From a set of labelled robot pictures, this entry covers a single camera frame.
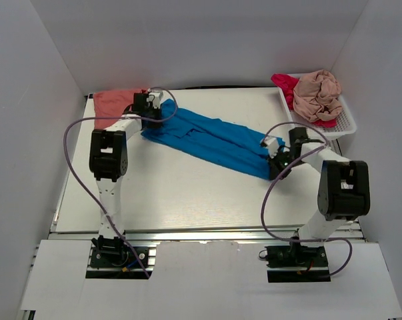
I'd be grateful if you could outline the blue t-shirt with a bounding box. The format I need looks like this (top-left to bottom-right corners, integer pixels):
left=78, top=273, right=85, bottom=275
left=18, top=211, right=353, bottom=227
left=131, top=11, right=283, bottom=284
left=141, top=108, right=270, bottom=180

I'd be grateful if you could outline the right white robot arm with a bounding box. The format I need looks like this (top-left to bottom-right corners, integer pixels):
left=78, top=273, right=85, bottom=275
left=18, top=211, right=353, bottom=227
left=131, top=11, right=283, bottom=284
left=261, top=127, right=371, bottom=247

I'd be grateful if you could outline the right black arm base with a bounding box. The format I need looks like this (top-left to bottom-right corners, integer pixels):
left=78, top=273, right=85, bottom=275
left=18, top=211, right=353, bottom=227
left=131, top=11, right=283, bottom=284
left=259, top=243, right=331, bottom=283

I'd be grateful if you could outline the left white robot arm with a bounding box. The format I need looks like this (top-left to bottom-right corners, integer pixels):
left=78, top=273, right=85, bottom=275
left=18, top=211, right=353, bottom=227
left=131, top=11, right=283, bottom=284
left=89, top=90, right=163, bottom=239

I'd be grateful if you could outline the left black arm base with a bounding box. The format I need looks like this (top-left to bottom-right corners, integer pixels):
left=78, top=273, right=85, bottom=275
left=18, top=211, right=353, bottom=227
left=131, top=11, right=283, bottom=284
left=85, top=247, right=156, bottom=280

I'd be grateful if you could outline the folded salmon pink t-shirt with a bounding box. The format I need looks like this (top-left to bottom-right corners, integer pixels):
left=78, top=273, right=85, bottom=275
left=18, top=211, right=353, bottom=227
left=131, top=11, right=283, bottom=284
left=93, top=88, right=147, bottom=129

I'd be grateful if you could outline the white plastic basket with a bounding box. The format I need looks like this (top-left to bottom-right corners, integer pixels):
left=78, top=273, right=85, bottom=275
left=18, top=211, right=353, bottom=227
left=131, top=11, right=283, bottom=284
left=279, top=74, right=357, bottom=140

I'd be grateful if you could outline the beige crumpled t-shirt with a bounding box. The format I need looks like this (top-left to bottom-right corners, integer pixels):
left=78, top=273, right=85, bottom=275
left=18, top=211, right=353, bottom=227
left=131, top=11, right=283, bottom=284
left=293, top=69, right=343, bottom=123

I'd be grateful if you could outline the magenta red t-shirt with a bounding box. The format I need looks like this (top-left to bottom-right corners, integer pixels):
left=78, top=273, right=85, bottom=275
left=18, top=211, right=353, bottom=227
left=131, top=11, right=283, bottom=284
left=271, top=73, right=337, bottom=128

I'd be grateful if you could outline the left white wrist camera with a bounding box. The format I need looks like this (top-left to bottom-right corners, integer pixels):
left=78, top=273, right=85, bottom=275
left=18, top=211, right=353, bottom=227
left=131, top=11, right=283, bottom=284
left=147, top=90, right=163, bottom=109

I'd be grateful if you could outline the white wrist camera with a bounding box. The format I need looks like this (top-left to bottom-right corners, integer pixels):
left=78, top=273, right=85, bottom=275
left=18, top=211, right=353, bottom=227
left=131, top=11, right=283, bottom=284
left=147, top=90, right=163, bottom=109
left=260, top=135, right=285, bottom=158

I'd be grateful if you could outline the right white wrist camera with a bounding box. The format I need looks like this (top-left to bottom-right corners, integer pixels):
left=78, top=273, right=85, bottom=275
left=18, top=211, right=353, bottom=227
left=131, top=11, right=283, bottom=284
left=260, top=135, right=285, bottom=158

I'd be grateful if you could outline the aluminium table frame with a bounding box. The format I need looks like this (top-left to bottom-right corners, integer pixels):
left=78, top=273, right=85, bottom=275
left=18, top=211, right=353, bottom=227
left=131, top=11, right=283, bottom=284
left=19, top=95, right=367, bottom=320

